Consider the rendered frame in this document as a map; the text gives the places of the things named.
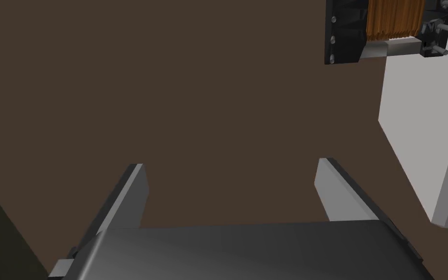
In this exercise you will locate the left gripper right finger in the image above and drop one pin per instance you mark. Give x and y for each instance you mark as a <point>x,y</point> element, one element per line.
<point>338,194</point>

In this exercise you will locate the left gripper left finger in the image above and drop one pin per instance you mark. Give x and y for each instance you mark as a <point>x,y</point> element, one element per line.
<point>125,202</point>

